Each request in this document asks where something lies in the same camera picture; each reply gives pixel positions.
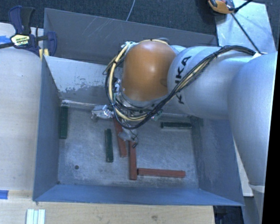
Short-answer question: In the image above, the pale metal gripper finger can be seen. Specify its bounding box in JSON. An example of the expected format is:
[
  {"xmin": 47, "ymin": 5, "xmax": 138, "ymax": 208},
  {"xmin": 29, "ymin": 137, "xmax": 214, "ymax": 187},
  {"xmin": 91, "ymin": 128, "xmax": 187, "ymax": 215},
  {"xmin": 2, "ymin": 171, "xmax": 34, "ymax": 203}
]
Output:
[
  {"xmin": 127, "ymin": 129, "xmax": 139, "ymax": 144},
  {"xmin": 119, "ymin": 128, "xmax": 130, "ymax": 142}
]

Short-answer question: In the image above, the red-brown flat block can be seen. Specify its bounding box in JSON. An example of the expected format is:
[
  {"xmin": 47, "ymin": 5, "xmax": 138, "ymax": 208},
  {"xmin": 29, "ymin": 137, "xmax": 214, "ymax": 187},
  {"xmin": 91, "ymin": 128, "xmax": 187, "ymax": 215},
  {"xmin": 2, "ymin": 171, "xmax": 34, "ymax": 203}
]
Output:
[
  {"xmin": 136, "ymin": 166, "xmax": 187, "ymax": 181},
  {"xmin": 125, "ymin": 140, "xmax": 142, "ymax": 182},
  {"xmin": 109, "ymin": 117, "xmax": 132, "ymax": 159}
]

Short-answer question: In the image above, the dark green flat block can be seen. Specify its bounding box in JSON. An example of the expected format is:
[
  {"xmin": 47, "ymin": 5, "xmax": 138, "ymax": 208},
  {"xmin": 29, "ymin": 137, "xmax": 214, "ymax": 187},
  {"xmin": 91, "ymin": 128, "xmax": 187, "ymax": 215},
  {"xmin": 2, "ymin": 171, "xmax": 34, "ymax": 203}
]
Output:
[
  {"xmin": 101, "ymin": 128, "xmax": 117, "ymax": 164},
  {"xmin": 160, "ymin": 120, "xmax": 194, "ymax": 132},
  {"xmin": 58, "ymin": 104, "xmax": 71, "ymax": 140}
]

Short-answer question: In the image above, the grey metal bin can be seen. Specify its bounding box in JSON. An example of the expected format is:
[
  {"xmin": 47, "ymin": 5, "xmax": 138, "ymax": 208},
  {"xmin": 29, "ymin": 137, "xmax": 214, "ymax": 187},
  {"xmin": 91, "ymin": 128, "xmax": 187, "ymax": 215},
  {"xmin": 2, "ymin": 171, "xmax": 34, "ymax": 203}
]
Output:
[{"xmin": 25, "ymin": 7, "xmax": 263, "ymax": 222}]

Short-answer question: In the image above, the pale wood board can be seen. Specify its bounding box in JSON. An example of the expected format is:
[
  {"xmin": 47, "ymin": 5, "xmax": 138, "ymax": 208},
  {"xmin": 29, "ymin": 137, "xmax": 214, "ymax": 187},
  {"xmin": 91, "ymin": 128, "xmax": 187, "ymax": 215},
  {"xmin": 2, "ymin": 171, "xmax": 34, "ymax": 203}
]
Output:
[{"xmin": 0, "ymin": 23, "xmax": 50, "ymax": 194}]

